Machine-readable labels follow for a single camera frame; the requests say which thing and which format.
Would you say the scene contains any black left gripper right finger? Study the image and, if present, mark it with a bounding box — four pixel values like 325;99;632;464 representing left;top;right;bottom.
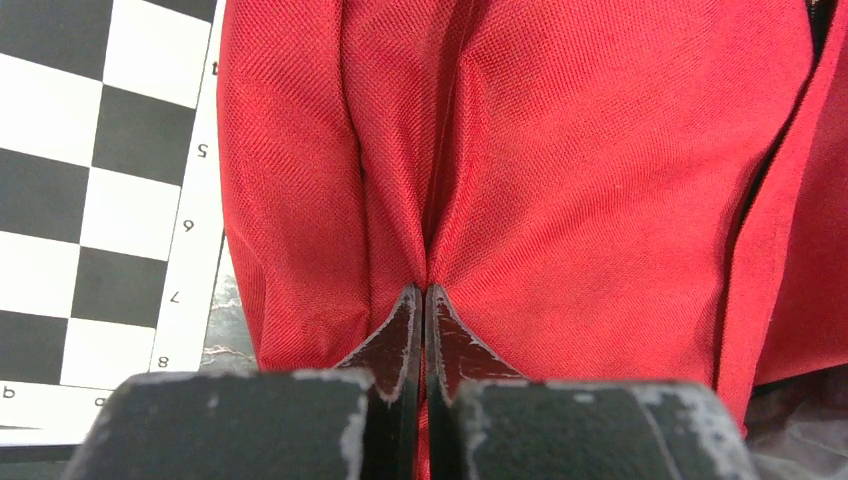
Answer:
425;285;757;480

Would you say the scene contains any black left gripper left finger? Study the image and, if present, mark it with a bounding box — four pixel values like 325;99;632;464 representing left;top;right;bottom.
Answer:
64;285;422;480

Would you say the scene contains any red student backpack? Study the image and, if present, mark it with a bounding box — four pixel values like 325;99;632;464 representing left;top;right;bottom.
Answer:
218;1;847;479

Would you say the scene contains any black and white chessboard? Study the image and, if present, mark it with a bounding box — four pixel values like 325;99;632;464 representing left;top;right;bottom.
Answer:
1;1;224;449

